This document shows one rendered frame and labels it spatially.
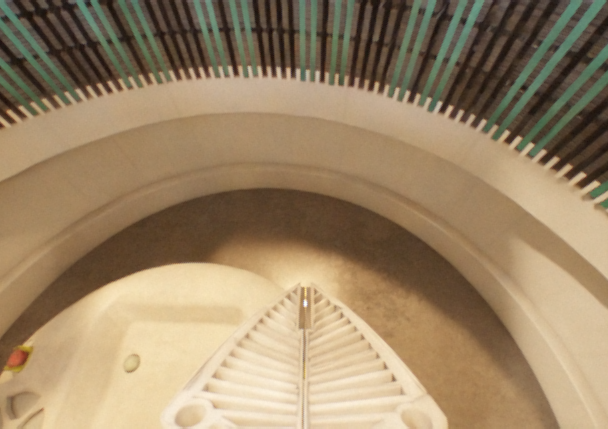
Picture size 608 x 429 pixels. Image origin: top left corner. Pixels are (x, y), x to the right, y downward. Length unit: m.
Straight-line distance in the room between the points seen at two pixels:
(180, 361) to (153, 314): 0.10
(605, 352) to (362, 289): 0.57
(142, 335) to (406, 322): 0.71
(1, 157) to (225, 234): 0.59
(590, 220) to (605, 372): 0.42
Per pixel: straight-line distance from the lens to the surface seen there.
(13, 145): 0.87
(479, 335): 1.02
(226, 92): 0.74
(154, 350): 0.60
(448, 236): 0.96
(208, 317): 0.55
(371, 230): 1.01
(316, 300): 0.17
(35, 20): 0.73
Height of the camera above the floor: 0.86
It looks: 58 degrees down
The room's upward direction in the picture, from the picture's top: 1 degrees counter-clockwise
